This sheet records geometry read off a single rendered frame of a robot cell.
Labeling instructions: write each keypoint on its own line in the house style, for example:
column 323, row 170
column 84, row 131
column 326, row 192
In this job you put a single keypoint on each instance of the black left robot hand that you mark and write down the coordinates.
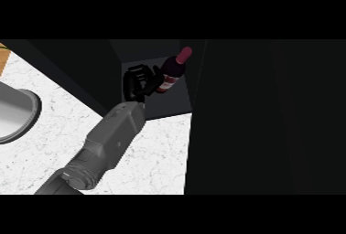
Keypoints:
column 135, row 82

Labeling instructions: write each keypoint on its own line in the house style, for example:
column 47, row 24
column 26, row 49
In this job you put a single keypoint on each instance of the dark red wine bottle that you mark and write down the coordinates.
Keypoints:
column 174, row 68

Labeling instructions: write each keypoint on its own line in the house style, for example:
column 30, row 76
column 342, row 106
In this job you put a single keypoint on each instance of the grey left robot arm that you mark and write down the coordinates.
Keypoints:
column 113, row 134

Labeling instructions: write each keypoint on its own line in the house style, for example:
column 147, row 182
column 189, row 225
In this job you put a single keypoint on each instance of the dark open cabinet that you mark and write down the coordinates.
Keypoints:
column 149, row 51

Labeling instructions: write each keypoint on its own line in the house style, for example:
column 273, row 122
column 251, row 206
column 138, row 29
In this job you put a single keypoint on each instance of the large dark cabinet door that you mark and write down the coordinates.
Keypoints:
column 266, row 122

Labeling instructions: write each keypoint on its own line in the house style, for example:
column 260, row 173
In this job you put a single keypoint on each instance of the grey round metal pot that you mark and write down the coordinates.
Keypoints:
column 14, row 115

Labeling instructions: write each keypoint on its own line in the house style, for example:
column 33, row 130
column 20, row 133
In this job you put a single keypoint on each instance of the orange wooden cutting board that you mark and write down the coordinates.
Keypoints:
column 4, row 61

